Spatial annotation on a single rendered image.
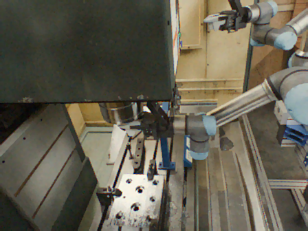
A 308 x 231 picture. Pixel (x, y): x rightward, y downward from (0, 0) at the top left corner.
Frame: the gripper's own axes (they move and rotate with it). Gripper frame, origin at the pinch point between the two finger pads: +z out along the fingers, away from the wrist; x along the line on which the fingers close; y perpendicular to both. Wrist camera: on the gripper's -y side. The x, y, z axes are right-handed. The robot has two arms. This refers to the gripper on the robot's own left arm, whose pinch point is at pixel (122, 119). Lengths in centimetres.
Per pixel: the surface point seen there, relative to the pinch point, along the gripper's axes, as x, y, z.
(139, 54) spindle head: -12.5, -30.3, -13.2
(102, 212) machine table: -7, 54, 18
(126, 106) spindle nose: -6.6, -10.2, -5.2
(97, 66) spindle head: -12.5, -27.4, -1.0
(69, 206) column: 0, 63, 42
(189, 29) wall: 100, -6, -24
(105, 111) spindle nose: -7.3, -8.9, 2.4
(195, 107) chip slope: 98, 59, -29
